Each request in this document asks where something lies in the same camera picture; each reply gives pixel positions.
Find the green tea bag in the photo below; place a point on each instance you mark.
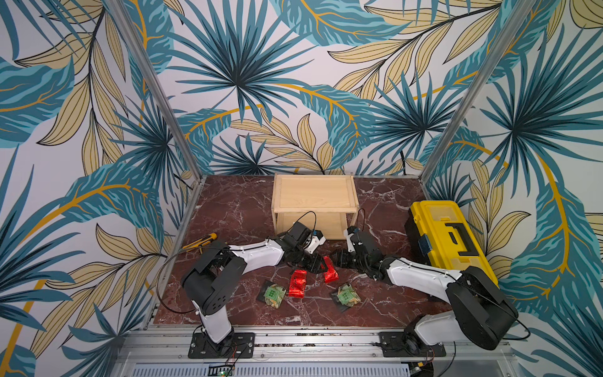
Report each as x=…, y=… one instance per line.
x=345, y=297
x=271, y=294

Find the red tea bag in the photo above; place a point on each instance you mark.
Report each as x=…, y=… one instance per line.
x=297, y=285
x=330, y=275

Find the yellow utility knife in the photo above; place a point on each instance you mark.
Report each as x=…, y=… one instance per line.
x=204, y=241

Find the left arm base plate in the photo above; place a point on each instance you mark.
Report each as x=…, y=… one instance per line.
x=236, y=345

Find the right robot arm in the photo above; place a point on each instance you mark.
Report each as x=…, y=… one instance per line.
x=480, y=312

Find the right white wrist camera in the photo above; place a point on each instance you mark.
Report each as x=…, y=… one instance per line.
x=348, y=233

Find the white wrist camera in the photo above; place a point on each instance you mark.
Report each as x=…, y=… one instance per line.
x=315, y=240
x=348, y=233

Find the aluminium front rail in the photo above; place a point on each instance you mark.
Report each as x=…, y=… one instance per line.
x=304, y=351

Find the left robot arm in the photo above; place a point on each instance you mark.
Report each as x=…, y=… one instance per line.
x=211, y=282

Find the yellow black toolbox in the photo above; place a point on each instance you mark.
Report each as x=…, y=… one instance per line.
x=440, y=236

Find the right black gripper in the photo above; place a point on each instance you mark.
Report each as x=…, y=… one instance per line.
x=349, y=257

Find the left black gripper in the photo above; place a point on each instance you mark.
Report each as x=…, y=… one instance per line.
x=315, y=265

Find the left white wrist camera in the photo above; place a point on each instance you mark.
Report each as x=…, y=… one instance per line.
x=315, y=240

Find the wooden two-tier shelf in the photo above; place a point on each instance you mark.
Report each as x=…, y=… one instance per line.
x=328, y=203

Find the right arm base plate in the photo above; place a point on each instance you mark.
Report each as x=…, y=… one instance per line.
x=396, y=344

